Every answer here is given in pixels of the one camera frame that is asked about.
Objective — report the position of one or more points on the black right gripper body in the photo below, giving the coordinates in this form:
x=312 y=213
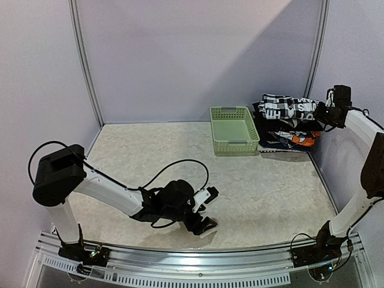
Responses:
x=323 y=111

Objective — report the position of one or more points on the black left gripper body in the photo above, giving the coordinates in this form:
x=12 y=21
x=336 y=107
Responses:
x=191 y=225

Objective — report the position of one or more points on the black white patterned garment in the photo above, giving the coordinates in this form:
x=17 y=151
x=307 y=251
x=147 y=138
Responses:
x=283 y=107

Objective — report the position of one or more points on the black t-shirt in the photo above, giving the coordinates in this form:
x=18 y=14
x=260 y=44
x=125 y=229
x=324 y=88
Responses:
x=279 y=125

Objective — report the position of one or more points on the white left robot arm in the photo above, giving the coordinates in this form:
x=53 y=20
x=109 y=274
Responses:
x=67 y=171

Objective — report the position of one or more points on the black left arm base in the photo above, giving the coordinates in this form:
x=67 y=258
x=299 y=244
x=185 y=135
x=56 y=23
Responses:
x=98 y=255

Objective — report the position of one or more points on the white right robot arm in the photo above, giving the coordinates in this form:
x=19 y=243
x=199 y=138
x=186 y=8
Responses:
x=350 y=160

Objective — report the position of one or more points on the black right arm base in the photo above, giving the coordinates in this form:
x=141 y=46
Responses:
x=326 y=248

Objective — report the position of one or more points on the dark folded clothes stack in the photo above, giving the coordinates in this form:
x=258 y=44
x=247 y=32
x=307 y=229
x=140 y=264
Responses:
x=267 y=141

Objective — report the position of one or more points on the pale green plastic laundry basket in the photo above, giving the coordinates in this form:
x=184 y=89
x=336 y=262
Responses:
x=233 y=132

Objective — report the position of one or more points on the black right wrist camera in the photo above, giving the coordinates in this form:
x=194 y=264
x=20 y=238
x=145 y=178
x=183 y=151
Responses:
x=338 y=96

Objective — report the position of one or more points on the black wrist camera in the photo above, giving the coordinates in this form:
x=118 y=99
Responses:
x=180 y=194
x=338 y=96

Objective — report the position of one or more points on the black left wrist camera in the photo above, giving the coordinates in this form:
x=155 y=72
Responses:
x=180 y=194

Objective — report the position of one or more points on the right corner wall post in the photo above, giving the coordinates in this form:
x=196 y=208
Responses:
x=317 y=48

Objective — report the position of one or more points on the corner wall post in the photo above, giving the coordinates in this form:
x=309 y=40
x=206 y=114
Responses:
x=317 y=48
x=84 y=63

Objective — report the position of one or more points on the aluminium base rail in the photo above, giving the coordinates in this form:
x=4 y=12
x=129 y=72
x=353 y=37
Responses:
x=267 y=266

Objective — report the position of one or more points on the left corner wall post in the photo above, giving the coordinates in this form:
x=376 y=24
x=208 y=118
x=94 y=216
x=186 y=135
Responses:
x=84 y=63

